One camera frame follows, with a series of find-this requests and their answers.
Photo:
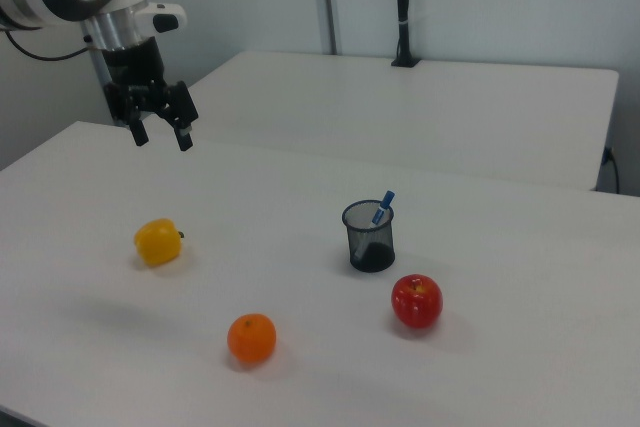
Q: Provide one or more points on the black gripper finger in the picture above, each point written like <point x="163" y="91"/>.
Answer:
<point x="185" y="139"/>
<point x="139" y="133"/>

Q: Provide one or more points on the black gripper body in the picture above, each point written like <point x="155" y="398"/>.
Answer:
<point x="135" y="64"/>

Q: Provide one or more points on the white marker with blue cap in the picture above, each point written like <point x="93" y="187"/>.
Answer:
<point x="382" y="207"/>

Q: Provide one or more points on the yellow bell pepper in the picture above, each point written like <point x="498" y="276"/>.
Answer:
<point x="156" y="242"/>

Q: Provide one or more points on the orange fruit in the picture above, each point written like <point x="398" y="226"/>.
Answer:
<point x="251" y="338"/>

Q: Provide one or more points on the black mesh pen cup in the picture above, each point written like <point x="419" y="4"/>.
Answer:
<point x="382" y="252"/>

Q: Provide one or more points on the black pole with base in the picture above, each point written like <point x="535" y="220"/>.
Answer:
<point x="403" y="7"/>

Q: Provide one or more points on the red apple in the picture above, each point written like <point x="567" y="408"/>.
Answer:
<point x="416" y="301"/>

